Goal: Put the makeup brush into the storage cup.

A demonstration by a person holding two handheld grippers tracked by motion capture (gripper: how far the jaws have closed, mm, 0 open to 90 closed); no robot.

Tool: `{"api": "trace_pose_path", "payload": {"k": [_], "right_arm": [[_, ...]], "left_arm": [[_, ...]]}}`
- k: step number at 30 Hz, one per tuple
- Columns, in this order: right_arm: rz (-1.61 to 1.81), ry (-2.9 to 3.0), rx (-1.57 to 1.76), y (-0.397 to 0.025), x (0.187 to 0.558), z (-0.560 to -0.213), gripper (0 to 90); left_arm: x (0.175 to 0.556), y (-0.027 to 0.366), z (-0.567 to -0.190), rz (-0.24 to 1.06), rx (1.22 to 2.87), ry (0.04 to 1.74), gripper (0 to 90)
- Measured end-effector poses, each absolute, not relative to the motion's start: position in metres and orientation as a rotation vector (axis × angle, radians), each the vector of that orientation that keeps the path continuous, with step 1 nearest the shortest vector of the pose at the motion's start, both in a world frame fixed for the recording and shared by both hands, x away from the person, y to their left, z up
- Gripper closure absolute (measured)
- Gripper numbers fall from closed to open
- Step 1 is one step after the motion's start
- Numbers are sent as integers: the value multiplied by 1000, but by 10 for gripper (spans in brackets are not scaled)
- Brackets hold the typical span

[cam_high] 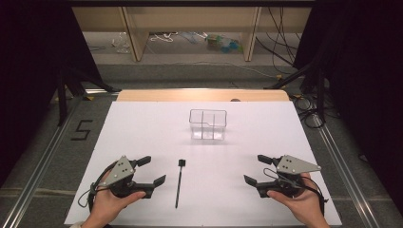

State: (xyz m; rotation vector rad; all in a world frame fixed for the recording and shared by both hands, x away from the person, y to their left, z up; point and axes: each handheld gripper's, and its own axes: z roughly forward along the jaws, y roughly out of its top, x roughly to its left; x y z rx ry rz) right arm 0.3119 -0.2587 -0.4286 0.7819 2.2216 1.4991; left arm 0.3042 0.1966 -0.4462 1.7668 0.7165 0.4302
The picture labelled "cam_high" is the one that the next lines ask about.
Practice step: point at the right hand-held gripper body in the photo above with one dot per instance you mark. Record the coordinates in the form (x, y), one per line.
(293, 166)

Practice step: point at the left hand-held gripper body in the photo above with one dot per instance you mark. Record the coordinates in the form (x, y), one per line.
(119, 171)

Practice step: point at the thin black stick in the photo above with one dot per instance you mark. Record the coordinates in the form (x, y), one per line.
(179, 183)

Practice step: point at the clear plastic divided box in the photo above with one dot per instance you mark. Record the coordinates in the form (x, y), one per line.
(209, 125)

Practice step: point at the person's left hand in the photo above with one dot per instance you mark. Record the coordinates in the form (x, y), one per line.
(107, 205)

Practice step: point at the person's right hand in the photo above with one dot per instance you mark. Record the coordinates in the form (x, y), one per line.
(301, 205)

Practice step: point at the white table mat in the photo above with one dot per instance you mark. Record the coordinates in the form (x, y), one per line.
(221, 190)

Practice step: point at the black metal stand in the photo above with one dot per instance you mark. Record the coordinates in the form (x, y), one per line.
(61, 104)
(320, 95)

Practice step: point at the clear plastic bag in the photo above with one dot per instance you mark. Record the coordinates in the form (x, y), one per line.
(121, 42)

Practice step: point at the colourful plastic bag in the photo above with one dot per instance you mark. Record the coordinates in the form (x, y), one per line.
(223, 44)

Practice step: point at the black curtain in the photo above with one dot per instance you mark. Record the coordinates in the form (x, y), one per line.
(364, 63)
(25, 63)

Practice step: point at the light wooden shelf unit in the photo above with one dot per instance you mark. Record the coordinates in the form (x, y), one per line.
(190, 19)

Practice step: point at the metal floor rail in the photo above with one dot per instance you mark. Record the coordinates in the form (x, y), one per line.
(33, 186)
(338, 160)

